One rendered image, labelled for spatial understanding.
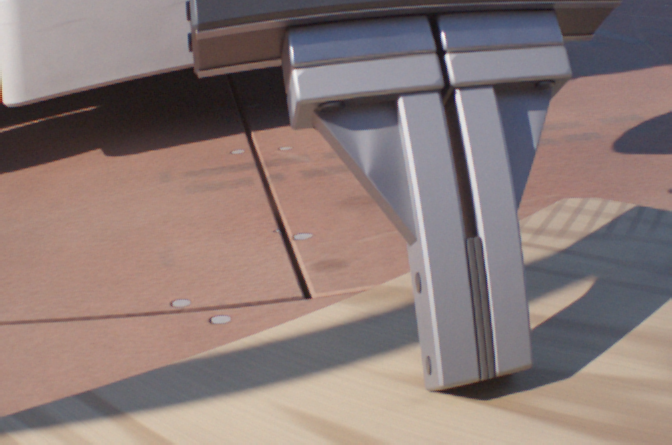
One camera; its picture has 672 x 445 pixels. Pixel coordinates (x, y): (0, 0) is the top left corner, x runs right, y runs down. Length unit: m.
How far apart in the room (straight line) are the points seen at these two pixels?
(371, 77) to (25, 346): 0.20
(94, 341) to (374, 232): 0.16
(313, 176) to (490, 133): 0.34
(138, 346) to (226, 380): 0.09
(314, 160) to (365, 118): 0.37
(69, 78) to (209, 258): 0.24
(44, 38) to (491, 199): 0.46
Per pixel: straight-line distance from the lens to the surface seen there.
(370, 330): 0.38
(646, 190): 0.57
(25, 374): 0.42
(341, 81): 0.31
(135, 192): 0.67
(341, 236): 0.54
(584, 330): 0.36
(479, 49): 0.32
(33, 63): 0.73
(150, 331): 0.45
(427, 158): 0.31
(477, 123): 0.32
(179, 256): 0.54
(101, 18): 0.73
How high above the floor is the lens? 0.16
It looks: 15 degrees down
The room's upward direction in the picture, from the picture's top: 6 degrees counter-clockwise
